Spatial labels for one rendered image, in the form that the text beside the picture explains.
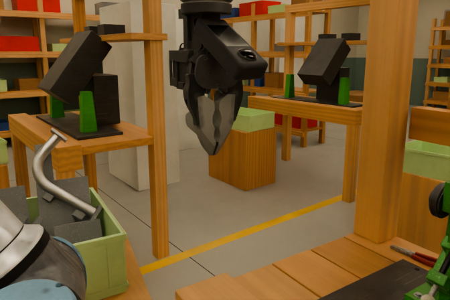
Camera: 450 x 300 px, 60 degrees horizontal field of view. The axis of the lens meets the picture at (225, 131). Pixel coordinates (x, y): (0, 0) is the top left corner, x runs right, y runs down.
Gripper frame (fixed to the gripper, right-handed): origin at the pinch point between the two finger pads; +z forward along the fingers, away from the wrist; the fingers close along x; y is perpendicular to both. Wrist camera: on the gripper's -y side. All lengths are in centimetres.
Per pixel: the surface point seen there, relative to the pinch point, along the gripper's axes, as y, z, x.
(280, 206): 212, 130, -204
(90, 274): 48, 42, 8
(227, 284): 20.9, 39.3, -16.0
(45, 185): 74, 25, 13
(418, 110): 13, 2, -74
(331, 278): 12, 41, -41
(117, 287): 47, 48, 2
